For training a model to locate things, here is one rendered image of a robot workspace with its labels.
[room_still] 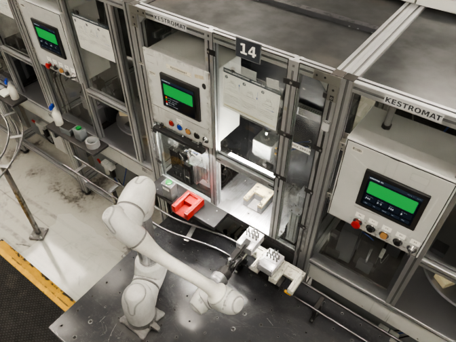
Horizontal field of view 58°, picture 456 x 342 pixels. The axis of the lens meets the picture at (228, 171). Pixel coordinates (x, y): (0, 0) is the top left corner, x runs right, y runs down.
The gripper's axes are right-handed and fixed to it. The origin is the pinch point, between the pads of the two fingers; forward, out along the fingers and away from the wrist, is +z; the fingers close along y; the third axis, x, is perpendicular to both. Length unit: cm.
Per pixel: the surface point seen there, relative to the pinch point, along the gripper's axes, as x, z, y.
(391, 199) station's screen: -55, 23, 57
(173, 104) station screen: 60, 22, 53
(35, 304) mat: 133, -80, -97
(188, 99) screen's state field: 49, 23, 60
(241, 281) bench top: 0.8, -2.7, -35.6
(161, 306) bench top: 28, -42, -33
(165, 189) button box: 64, 8, -5
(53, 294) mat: 129, -67, -98
